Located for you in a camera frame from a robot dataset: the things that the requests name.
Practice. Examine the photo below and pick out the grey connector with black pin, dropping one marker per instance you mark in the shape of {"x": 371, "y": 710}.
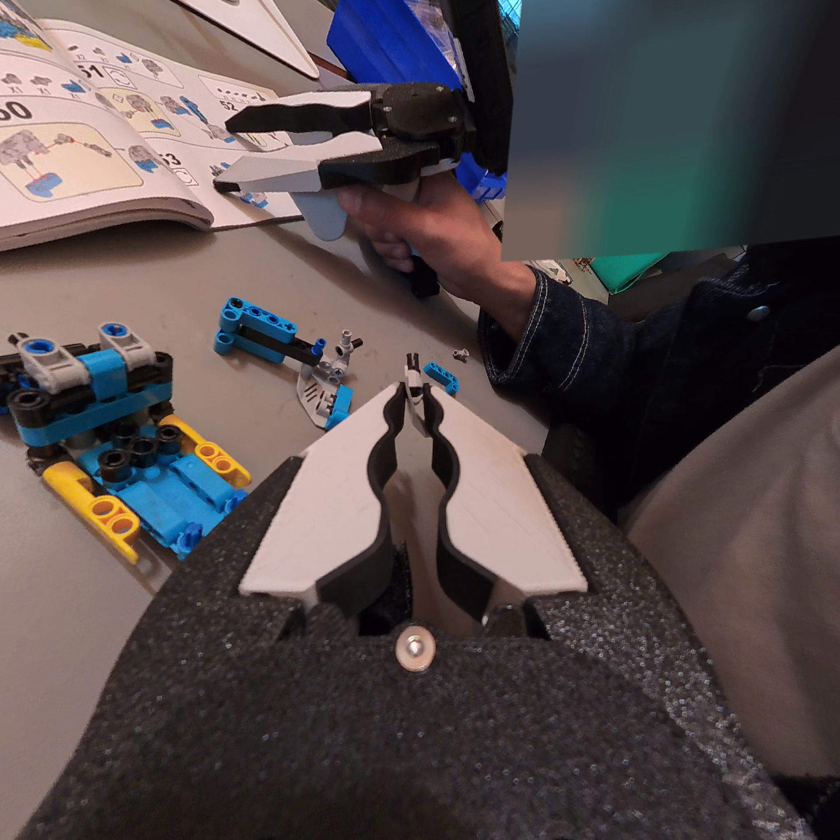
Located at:
{"x": 344, "y": 344}

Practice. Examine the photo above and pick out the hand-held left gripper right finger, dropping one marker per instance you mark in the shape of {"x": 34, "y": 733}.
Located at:
{"x": 512, "y": 518}

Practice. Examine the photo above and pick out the grey panel with connectors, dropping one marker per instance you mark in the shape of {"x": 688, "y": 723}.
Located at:
{"x": 417, "y": 400}

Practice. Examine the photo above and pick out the blue plastic bin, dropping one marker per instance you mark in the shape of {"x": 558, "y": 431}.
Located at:
{"x": 387, "y": 39}

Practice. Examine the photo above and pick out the grey desk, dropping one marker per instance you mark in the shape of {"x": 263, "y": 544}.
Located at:
{"x": 197, "y": 315}

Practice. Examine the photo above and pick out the blue yellow brick vehicle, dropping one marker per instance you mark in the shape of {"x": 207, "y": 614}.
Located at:
{"x": 131, "y": 472}

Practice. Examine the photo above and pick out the open instruction booklet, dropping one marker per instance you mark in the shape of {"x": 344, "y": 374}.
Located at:
{"x": 98, "y": 131}

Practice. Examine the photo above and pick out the blue grey brick assembly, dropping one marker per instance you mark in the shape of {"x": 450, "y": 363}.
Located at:
{"x": 325, "y": 397}

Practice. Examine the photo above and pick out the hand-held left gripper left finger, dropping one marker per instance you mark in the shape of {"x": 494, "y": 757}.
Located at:
{"x": 321, "y": 518}

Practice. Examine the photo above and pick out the teal container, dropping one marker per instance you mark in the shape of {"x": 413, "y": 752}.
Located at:
{"x": 623, "y": 272}

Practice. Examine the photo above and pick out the blue beams black axle assembly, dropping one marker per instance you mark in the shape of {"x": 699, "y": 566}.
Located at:
{"x": 256, "y": 328}

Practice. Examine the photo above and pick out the blue angled beam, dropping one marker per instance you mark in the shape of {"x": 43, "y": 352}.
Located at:
{"x": 441, "y": 377}

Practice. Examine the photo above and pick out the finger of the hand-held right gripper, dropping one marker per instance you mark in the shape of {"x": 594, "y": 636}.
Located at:
{"x": 282, "y": 172}
{"x": 308, "y": 111}

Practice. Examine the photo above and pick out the white stand base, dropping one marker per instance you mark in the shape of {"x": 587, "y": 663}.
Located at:
{"x": 262, "y": 26}

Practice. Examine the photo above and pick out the person's right hand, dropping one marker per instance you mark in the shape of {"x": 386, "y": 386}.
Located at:
{"x": 453, "y": 229}

